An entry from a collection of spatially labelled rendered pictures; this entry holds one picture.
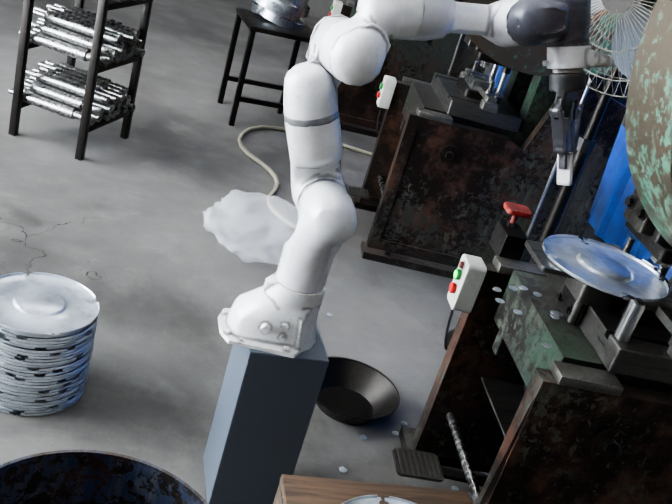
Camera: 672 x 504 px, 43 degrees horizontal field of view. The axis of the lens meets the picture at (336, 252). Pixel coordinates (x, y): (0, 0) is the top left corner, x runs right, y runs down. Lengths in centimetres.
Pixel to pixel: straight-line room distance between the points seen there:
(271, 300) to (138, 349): 82
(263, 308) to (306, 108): 46
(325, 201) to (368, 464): 94
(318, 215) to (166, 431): 86
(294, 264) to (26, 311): 74
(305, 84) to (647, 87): 61
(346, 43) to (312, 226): 36
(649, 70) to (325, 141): 61
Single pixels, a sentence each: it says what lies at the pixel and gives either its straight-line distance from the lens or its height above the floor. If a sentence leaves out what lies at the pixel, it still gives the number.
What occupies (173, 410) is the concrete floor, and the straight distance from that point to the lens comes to 237.
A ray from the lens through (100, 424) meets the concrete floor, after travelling 229.
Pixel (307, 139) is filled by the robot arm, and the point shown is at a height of 93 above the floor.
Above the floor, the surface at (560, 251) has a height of 78.
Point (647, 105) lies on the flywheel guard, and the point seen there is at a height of 122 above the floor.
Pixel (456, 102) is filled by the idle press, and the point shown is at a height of 70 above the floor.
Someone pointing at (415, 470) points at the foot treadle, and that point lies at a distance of 216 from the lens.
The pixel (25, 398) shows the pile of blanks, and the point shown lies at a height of 6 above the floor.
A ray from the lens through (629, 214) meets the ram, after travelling 198.
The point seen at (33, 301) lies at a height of 25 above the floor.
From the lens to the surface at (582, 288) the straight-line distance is 195.
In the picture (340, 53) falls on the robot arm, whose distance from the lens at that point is 159.
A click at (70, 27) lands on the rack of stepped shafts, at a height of 51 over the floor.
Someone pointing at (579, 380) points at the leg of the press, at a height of 64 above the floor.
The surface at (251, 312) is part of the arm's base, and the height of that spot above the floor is 52.
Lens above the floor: 144
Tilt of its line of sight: 24 degrees down
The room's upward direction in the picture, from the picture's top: 17 degrees clockwise
